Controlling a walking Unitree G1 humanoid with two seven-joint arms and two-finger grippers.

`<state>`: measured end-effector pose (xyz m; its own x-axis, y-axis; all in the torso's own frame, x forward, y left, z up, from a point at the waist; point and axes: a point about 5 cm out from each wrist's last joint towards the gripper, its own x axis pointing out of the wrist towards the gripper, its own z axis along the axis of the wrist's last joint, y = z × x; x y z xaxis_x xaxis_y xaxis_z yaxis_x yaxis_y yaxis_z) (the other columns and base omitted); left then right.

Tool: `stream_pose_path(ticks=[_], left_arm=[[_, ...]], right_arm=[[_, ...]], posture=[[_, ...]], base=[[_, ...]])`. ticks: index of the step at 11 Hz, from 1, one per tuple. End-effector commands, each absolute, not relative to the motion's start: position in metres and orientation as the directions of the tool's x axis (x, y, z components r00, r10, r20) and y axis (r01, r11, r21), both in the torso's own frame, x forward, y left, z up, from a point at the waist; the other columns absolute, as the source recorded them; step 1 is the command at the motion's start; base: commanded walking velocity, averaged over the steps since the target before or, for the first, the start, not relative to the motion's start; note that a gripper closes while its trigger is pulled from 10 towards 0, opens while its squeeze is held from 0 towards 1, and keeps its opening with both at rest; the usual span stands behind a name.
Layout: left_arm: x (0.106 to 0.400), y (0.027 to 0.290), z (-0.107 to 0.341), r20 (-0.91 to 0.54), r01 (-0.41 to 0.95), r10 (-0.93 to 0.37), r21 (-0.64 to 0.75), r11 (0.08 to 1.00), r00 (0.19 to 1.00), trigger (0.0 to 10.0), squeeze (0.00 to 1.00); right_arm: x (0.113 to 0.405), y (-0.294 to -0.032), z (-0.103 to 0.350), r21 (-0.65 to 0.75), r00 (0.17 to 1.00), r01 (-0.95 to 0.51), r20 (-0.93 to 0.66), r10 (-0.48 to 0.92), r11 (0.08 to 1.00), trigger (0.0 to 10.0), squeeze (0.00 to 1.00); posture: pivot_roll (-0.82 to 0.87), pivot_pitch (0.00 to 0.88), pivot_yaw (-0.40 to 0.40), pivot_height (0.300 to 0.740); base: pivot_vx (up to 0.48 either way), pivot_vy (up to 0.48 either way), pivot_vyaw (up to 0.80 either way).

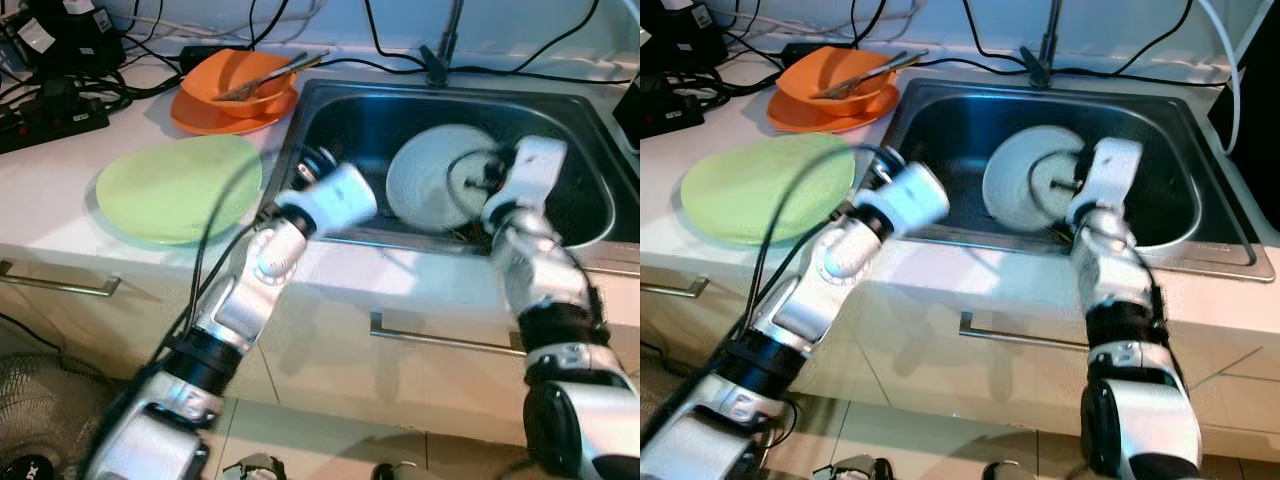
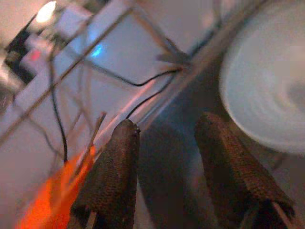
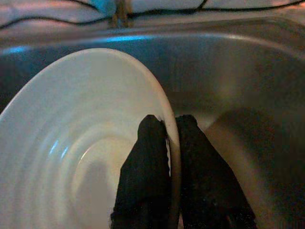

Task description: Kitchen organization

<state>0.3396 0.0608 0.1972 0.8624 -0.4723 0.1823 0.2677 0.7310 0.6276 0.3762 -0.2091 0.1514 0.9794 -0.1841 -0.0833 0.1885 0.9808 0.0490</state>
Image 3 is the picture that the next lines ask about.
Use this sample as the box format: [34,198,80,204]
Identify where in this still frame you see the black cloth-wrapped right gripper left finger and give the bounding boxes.
[110,114,173,229]

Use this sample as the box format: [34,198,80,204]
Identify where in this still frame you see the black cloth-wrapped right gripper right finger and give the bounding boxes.
[175,114,260,229]

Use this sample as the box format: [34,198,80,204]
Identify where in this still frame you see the white ceramic bowl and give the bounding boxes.
[0,47,182,229]

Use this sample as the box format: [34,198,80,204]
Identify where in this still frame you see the stainless steel sink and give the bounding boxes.
[0,16,305,229]

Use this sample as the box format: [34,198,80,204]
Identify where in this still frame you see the black cable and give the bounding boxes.
[126,0,305,18]
[0,14,114,29]

